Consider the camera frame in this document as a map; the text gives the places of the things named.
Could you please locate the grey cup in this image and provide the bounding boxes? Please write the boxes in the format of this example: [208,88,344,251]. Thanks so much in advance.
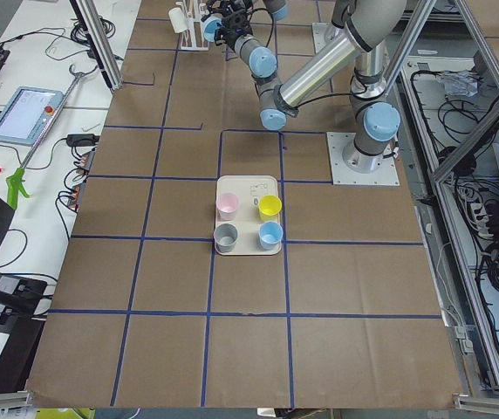
[214,223,238,254]

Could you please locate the white ikea cup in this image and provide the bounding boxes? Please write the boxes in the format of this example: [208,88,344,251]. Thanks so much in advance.
[168,7,188,34]

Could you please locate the light blue cup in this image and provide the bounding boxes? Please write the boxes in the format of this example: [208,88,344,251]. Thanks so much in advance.
[202,16,222,43]

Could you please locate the pink cup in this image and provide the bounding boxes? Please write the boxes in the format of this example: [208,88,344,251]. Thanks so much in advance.
[215,192,240,221]

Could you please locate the yellow cup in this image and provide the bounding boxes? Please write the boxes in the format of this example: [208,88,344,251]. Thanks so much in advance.
[257,195,283,222]

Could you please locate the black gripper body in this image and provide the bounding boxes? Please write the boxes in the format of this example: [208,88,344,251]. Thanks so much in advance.
[206,0,253,16]
[214,10,253,48]

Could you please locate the pale blue cup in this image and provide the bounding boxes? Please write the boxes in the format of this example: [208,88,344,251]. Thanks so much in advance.
[258,221,284,251]

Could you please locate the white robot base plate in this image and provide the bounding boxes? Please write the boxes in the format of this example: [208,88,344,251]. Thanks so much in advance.
[326,132,400,187]

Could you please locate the black power adapter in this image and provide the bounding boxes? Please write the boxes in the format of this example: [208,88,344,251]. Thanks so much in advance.
[65,134,99,148]

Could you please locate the cream bunny tray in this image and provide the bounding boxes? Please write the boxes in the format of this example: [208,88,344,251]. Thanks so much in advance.
[215,175,282,256]

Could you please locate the green handled reacher grabber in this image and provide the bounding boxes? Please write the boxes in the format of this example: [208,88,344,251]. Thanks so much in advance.
[5,65,98,210]

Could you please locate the white wire cup rack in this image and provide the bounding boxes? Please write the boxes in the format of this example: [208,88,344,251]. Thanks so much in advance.
[174,0,209,52]

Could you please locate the blue teach pendant tablet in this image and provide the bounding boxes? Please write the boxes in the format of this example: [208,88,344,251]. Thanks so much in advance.
[0,86,64,146]

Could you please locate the aluminium frame post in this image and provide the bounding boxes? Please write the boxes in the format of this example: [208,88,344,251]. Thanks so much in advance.
[70,0,123,92]

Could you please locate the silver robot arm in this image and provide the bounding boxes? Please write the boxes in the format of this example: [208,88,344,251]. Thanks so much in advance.
[206,0,288,21]
[210,1,406,131]

